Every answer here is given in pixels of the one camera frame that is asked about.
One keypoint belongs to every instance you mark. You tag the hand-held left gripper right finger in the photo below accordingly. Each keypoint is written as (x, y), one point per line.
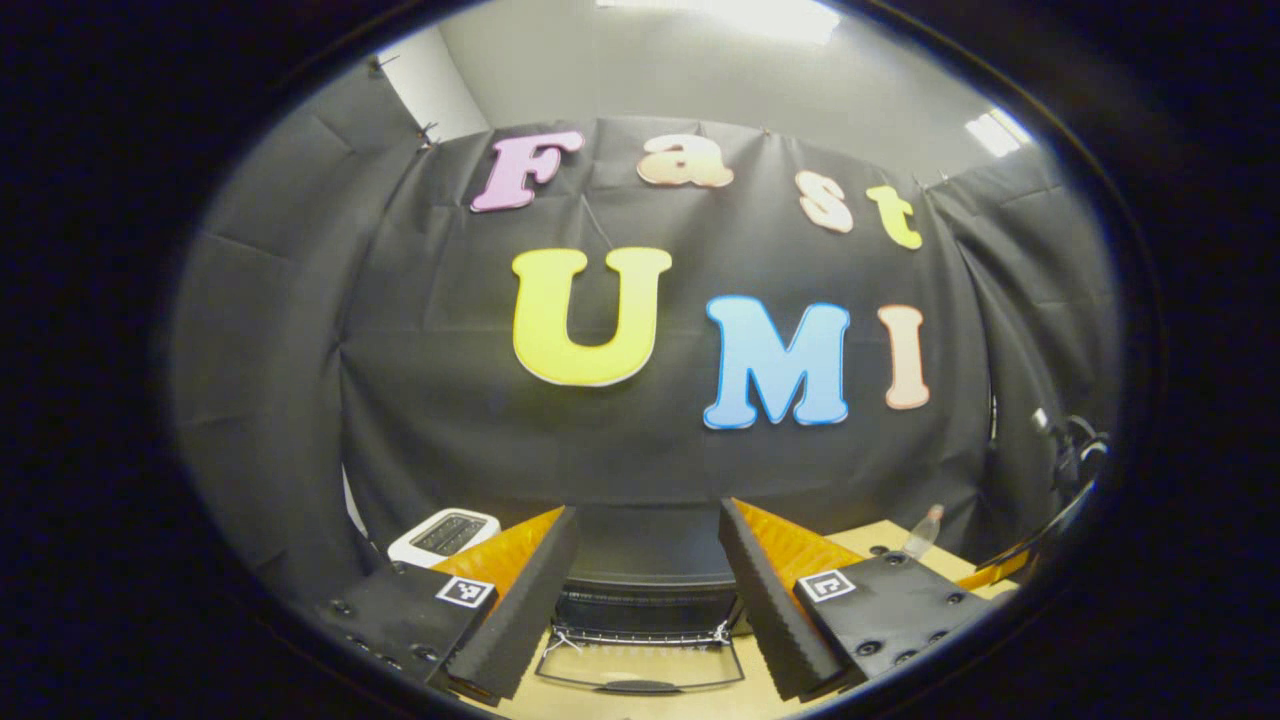
(770, 610)

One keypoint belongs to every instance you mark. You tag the white toaster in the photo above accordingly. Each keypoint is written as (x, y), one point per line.
(440, 535)

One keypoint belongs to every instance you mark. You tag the large ceiling light panel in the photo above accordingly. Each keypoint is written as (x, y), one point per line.
(740, 15)

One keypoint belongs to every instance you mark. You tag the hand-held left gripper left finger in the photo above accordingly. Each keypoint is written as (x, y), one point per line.
(525, 615)

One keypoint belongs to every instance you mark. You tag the metal oven rack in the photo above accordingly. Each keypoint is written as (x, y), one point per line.
(640, 632)

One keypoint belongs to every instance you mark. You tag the small ceiling light panel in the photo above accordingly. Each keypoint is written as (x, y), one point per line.
(996, 132)

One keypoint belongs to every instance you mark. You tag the clear plastic water bottle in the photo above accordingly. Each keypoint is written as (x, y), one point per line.
(922, 532)

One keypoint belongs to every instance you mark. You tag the black electric oven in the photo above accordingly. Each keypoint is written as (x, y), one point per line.
(650, 545)

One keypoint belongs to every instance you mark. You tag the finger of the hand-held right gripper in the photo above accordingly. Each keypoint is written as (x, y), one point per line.
(995, 574)

